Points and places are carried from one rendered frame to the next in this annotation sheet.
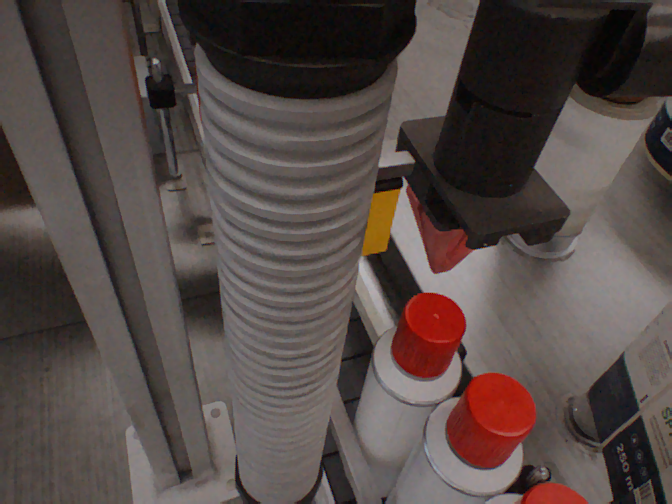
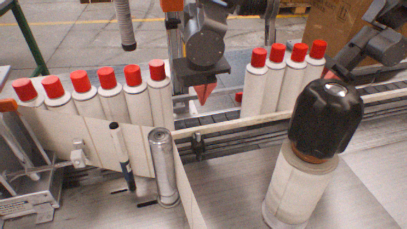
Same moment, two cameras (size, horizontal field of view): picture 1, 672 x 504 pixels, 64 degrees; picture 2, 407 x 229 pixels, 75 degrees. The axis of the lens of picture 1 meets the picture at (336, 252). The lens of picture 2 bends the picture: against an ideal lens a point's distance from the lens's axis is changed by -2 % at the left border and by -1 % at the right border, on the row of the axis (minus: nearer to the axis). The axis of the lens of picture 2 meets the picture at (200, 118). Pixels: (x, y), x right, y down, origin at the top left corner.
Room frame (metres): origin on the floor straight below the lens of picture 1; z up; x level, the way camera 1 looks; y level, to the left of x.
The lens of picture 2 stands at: (0.35, -0.52, 1.37)
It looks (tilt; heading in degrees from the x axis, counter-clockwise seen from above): 42 degrees down; 101
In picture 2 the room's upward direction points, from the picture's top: straight up
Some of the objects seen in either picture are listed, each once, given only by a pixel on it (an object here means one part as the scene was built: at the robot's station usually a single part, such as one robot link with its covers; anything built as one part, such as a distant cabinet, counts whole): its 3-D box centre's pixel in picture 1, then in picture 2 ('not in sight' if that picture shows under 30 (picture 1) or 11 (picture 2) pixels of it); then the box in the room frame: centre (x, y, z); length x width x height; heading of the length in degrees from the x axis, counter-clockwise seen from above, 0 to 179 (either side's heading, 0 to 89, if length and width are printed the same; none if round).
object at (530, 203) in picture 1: (490, 140); (200, 54); (0.26, -0.08, 1.13); 0.10 x 0.07 x 0.07; 26
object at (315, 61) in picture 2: not in sight; (308, 79); (0.51, 0.11, 0.98); 0.05 x 0.05 x 0.20
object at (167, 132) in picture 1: (184, 120); not in sight; (0.53, 0.20, 0.91); 0.07 x 0.03 x 0.16; 116
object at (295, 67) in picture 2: not in sight; (291, 82); (0.47, 0.08, 0.98); 0.05 x 0.05 x 0.20
